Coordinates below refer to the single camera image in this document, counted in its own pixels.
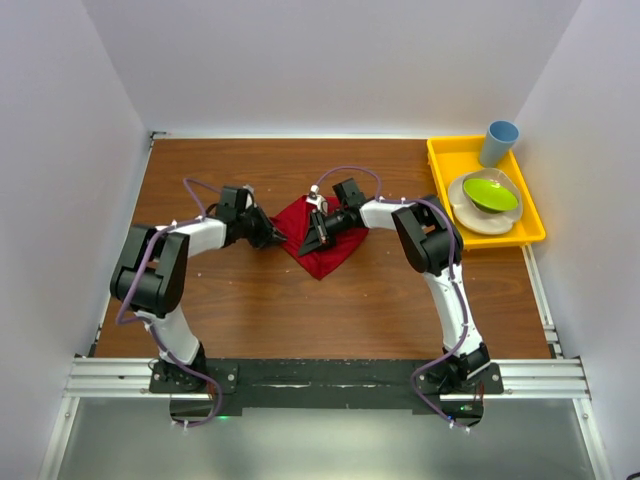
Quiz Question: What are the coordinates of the blue plastic cup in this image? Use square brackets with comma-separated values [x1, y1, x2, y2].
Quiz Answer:
[478, 120, 520, 168]

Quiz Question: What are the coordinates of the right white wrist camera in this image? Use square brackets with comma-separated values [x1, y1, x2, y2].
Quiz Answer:
[306, 184, 328, 214]

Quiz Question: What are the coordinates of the aluminium frame rail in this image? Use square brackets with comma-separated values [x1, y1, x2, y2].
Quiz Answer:
[63, 358, 591, 400]

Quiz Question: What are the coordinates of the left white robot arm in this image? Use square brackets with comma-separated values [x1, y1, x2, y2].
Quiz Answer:
[110, 186, 286, 393]

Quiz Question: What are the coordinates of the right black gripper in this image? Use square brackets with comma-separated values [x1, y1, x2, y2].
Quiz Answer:
[299, 209, 351, 261]

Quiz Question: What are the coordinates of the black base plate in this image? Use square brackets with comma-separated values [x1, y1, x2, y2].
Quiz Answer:
[148, 357, 503, 419]

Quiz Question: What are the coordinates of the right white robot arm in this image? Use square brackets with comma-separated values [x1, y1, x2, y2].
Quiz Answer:
[298, 178, 490, 393]

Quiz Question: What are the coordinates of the red cloth napkin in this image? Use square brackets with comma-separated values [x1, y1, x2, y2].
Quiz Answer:
[271, 196, 369, 280]

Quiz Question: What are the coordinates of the white plate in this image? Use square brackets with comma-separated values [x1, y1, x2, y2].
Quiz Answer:
[448, 168, 523, 236]

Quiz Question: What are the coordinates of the green bowl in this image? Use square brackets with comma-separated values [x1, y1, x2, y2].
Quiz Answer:
[462, 178, 519, 213]

